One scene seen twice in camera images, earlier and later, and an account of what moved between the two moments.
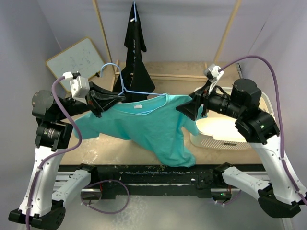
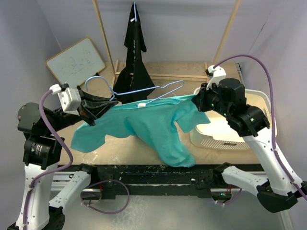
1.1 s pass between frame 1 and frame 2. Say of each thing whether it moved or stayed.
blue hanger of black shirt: stayed
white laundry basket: stayed
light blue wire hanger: moved
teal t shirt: stayed
